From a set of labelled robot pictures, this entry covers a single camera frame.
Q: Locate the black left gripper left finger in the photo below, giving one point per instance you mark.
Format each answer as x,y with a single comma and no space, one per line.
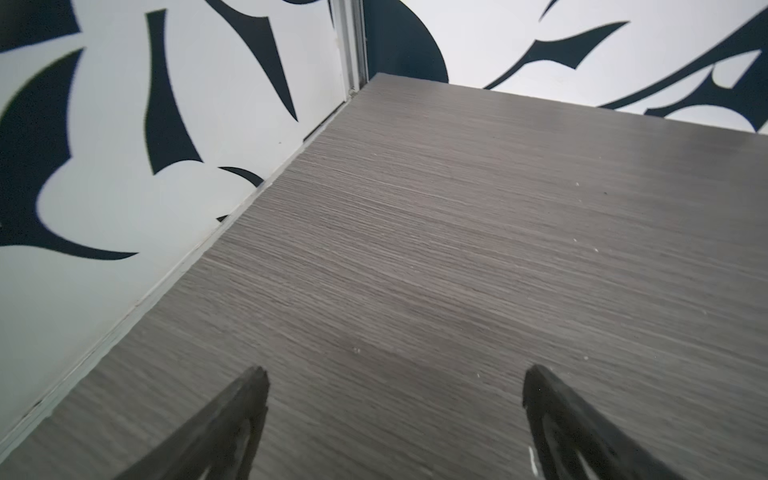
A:
218,442

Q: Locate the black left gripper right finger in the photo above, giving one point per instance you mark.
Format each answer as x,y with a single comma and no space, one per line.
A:
569,434

